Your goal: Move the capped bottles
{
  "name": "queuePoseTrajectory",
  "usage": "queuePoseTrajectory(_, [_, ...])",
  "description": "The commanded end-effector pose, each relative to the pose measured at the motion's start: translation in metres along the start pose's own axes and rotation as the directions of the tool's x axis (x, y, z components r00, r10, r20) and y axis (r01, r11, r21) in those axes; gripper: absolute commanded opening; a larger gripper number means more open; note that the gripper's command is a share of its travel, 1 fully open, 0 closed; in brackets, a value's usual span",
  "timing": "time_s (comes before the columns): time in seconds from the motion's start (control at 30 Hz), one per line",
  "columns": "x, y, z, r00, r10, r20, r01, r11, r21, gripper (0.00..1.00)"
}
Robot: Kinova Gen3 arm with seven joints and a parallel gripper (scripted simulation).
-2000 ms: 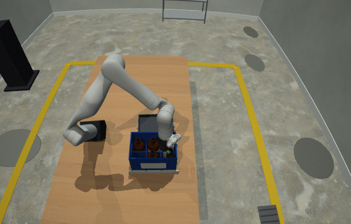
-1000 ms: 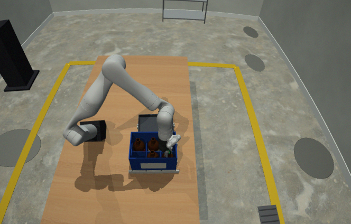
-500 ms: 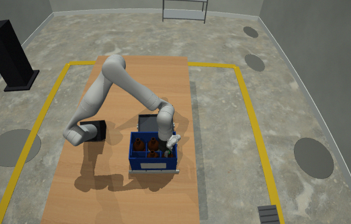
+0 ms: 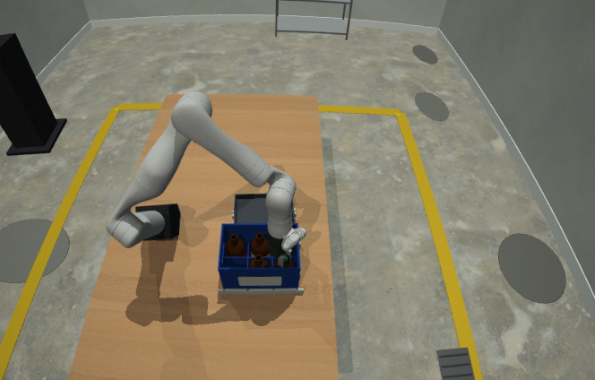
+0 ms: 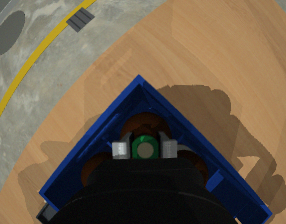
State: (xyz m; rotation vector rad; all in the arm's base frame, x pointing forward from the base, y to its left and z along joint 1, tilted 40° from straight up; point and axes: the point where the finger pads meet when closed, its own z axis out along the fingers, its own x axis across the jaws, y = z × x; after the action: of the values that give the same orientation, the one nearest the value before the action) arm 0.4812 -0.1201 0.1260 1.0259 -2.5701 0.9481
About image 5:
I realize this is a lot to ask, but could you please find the blue bottle crate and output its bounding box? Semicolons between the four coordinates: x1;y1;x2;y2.
38;74;273;224

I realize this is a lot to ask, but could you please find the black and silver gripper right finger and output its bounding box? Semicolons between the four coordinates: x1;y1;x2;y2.
156;131;177;158

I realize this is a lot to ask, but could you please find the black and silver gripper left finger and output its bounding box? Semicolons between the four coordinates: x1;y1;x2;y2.
112;132;134;159

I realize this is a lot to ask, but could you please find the brown glass bottle with blue label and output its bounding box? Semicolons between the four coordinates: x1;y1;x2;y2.
120;112;172;159

